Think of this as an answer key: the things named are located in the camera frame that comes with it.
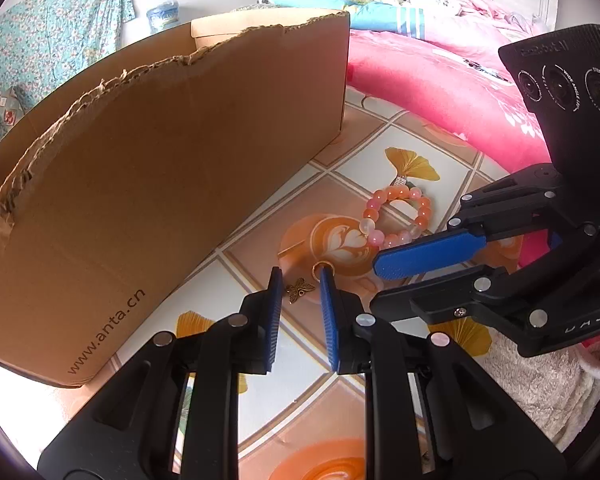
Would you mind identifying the light blue quilt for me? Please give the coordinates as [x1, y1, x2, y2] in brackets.
[265, 0, 428, 41]

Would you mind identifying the white fleece garment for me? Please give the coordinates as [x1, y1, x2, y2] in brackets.
[472, 330, 600, 453]

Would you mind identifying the clear blue water bottle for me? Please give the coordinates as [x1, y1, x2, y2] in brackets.
[146, 0, 182, 36]

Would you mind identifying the light pink quilt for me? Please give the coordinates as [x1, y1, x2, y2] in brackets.
[410, 0, 556, 68]

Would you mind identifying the hot pink blanket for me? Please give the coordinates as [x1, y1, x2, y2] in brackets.
[346, 27, 553, 268]

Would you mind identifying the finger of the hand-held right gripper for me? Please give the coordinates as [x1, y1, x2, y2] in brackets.
[372, 161, 593, 282]
[370, 264, 552, 357]

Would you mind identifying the small red white pouch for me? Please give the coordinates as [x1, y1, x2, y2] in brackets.
[0, 86, 23, 128]

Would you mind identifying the orange bead bracelet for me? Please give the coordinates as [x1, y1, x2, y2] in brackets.
[362, 185, 433, 250]

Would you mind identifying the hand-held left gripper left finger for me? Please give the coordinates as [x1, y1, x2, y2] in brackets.
[37, 266, 284, 480]

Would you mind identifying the brown cardboard box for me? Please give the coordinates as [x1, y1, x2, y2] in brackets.
[0, 10, 351, 390]

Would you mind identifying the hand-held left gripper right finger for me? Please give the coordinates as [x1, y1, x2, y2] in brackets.
[319, 266, 566, 480]

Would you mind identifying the teal floral cloth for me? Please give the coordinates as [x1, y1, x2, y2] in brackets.
[0, 0, 136, 136]

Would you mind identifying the bronze butterfly pendant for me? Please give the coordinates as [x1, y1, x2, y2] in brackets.
[286, 279, 317, 306]

